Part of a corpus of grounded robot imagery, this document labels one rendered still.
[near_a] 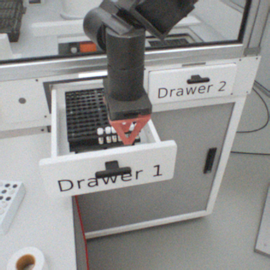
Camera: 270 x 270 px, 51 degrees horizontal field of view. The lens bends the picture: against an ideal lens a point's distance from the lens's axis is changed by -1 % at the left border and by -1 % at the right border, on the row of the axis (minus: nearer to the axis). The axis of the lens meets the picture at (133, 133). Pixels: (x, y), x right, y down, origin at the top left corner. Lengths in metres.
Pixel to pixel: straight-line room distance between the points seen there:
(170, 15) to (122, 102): 0.14
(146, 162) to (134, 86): 0.24
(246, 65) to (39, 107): 0.68
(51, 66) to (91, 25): 0.39
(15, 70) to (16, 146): 0.23
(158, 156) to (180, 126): 0.46
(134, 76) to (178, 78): 0.49
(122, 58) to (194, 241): 1.27
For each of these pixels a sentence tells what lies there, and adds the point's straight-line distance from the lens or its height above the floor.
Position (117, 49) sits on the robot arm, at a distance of 0.41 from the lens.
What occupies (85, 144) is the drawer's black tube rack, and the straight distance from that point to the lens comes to 0.71.
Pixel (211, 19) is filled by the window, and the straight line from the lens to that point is 0.92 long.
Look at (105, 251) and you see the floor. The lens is 1.51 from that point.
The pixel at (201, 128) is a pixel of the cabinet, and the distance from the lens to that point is 1.12.
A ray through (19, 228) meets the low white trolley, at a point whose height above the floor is 0.76.
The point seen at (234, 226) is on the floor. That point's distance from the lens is 1.66.
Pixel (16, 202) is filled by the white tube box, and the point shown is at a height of 0.78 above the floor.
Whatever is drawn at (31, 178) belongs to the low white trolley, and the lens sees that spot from 0.81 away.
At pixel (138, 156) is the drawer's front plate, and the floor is 0.91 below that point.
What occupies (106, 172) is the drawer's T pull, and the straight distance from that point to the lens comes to 0.58.
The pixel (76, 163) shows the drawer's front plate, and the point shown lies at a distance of 0.59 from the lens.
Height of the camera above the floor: 1.33
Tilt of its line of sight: 40 degrees down
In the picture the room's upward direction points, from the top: straight up
